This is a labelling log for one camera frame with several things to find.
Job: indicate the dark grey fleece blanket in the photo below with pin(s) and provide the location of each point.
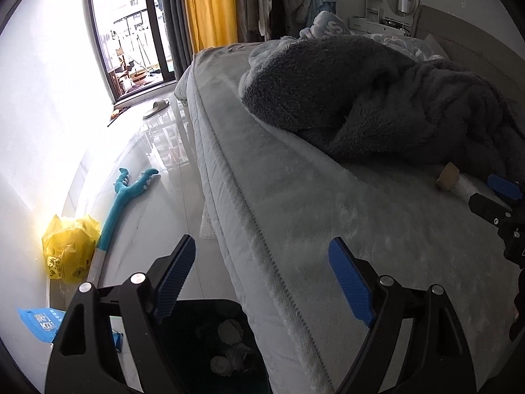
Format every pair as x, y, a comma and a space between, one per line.
361, 102

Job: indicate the white plastic wrap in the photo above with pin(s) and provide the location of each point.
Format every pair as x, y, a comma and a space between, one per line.
463, 188

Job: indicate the white dresser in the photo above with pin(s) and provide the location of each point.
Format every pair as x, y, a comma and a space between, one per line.
376, 21

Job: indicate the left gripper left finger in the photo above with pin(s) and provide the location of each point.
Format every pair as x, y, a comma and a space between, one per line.
84, 357

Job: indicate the grey slipper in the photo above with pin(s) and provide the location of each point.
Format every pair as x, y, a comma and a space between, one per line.
157, 106

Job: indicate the grey bed mattress cover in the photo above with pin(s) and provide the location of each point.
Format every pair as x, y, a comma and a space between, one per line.
275, 204

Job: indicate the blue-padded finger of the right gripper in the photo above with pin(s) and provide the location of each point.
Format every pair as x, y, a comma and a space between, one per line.
489, 210
505, 188

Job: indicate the black trash bin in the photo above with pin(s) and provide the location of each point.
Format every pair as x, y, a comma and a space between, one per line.
188, 340

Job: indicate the dark grey curtain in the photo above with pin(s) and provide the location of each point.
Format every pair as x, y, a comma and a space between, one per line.
178, 34

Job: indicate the yellow curtain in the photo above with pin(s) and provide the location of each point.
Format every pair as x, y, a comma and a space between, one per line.
211, 23

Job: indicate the yellow plastic bag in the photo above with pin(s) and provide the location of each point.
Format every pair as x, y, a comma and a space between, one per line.
68, 247

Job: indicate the light blue patterned quilt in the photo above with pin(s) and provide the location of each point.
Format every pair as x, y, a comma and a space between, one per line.
327, 23

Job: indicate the black window frame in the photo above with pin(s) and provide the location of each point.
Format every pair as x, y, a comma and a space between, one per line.
131, 38

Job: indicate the beige headboard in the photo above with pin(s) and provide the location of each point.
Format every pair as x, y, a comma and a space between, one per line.
473, 49

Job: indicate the blue wet wipes pack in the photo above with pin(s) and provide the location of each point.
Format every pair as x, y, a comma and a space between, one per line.
43, 323

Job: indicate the bubble wrap sheet on floor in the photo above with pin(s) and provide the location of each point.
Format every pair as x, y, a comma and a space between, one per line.
206, 230

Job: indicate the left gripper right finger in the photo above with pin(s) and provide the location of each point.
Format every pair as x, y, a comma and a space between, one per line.
437, 359

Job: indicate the teal dinosaur plush stick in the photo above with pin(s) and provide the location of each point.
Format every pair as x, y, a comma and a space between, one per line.
125, 193

